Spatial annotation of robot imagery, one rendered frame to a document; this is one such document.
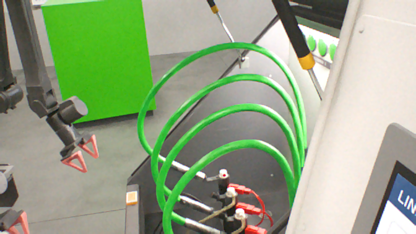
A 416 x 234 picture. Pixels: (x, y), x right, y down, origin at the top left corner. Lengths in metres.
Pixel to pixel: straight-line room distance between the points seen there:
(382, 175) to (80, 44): 3.87
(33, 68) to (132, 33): 2.92
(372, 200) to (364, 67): 0.13
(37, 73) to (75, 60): 2.91
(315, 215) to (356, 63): 0.19
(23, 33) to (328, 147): 0.98
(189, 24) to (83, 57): 3.56
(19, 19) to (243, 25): 6.51
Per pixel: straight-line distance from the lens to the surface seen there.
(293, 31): 0.49
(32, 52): 1.25
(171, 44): 7.40
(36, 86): 1.27
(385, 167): 0.38
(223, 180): 0.91
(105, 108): 4.30
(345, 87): 0.46
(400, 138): 0.37
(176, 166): 0.88
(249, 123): 1.23
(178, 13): 7.33
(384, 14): 0.43
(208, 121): 0.67
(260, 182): 1.34
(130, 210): 1.15
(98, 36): 4.12
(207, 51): 0.80
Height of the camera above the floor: 1.59
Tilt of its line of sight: 22 degrees down
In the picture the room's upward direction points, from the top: 4 degrees counter-clockwise
